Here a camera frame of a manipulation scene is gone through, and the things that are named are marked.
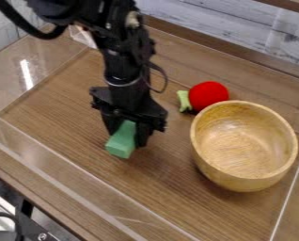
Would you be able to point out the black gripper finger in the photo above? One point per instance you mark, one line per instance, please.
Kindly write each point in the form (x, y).
(143, 133)
(113, 121)

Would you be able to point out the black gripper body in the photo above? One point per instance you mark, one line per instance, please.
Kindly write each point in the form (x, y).
(134, 105)

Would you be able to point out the green rectangular block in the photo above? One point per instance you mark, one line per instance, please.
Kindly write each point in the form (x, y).
(122, 144)

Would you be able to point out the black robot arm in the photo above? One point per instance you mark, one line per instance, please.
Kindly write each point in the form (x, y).
(114, 21)

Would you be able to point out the brown wooden bowl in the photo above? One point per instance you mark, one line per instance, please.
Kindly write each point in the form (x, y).
(245, 145)

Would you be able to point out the red plush tomato toy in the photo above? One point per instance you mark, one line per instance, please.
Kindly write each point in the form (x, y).
(202, 96)

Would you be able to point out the black table leg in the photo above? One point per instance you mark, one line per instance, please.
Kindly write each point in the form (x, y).
(26, 208)

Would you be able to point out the black device under table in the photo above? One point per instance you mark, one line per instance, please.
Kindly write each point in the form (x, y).
(26, 230)

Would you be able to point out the clear acrylic corner bracket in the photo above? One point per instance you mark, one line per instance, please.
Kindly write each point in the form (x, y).
(82, 36)

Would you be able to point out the clear acrylic tray wall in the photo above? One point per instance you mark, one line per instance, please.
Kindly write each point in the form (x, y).
(97, 211)

